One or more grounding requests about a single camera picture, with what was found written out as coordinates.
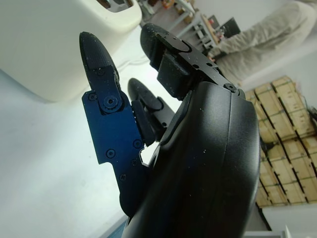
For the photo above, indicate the stacked wooden crates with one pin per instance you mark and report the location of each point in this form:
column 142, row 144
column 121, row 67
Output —
column 284, row 119

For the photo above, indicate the person in beige jacket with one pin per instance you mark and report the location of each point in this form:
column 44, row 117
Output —
column 272, row 34

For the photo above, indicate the black monitor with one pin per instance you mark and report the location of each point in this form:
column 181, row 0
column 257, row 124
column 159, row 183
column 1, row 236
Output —
column 231, row 26

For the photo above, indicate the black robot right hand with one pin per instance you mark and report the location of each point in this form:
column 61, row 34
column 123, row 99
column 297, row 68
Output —
column 210, row 161

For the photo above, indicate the white two-slot toaster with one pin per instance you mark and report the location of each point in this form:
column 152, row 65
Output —
column 49, row 49

